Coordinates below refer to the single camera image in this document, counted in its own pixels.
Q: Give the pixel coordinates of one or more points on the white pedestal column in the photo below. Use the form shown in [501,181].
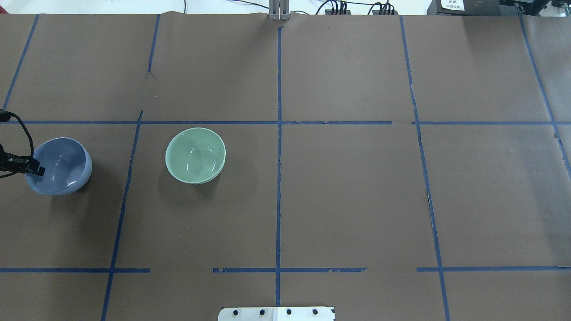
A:
[292,313]

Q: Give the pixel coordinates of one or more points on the blue bowl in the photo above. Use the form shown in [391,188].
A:
[67,164]

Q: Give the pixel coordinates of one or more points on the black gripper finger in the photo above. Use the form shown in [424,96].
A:
[22,164]

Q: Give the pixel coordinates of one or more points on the black computer box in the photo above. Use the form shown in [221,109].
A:
[470,8]

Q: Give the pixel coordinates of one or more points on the green bowl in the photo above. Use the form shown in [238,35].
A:
[195,156]

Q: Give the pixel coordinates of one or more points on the aluminium frame post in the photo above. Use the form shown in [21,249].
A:
[279,10]

